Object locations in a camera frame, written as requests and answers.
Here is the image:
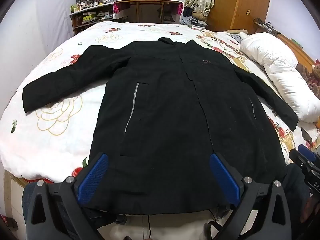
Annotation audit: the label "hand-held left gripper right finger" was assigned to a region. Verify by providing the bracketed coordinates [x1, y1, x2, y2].
[209, 152, 293, 240]

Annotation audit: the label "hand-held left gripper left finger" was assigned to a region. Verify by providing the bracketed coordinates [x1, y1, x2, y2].
[25, 152, 110, 240]

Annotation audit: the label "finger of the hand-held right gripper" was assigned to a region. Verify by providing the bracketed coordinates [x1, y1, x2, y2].
[289, 144, 320, 167]

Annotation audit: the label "black long coat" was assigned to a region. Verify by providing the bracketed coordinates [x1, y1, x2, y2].
[22, 37, 299, 217]

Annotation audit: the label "pile of clothes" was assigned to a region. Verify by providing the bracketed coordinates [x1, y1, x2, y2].
[184, 7, 209, 28]

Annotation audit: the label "person's right hand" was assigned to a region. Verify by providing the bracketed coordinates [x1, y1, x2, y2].
[301, 195, 320, 223]

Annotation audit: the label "dark flat object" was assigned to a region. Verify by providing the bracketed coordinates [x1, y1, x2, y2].
[301, 127, 313, 143]

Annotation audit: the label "person's right leg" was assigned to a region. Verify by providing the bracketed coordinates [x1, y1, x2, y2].
[285, 164, 312, 233]

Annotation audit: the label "bed with floral white cover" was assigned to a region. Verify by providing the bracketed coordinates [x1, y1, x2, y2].
[0, 21, 320, 183]

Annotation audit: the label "brown teddy bear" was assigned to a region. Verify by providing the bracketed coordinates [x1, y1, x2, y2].
[297, 60, 320, 90]

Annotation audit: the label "white puffy duvet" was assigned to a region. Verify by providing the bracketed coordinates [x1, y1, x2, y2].
[239, 32, 320, 123]

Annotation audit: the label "wooden headboard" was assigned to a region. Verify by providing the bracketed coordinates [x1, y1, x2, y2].
[275, 31, 320, 68]

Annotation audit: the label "black items on headboard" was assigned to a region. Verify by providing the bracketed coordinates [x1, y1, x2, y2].
[254, 17, 279, 34]

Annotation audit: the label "wooden corner shelf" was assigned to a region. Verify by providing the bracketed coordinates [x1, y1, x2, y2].
[69, 4, 115, 35]

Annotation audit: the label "wooden wardrobe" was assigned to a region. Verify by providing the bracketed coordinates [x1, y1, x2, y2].
[207, 0, 272, 33]

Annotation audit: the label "wooden desk with pink sides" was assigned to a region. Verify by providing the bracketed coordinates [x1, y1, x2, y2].
[112, 0, 185, 25]

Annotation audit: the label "cluster of bottles and jars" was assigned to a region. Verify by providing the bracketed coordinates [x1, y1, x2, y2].
[71, 0, 103, 13]

